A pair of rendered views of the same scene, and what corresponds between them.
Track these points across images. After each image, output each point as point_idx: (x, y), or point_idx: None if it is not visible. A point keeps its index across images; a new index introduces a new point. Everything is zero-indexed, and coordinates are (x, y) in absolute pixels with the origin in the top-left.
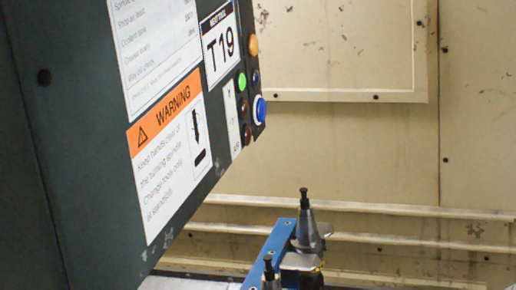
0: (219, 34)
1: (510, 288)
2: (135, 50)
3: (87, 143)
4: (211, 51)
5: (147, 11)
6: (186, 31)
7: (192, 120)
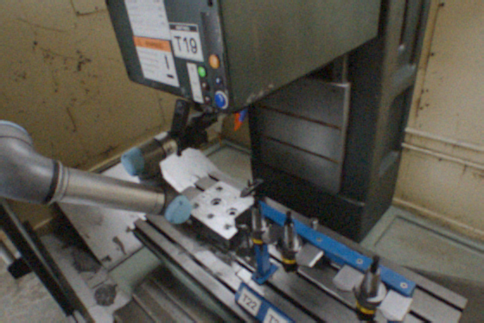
0: (183, 36)
1: (69, 169)
2: (134, 13)
3: (121, 28)
4: (177, 40)
5: (138, 3)
6: (160, 22)
7: (164, 58)
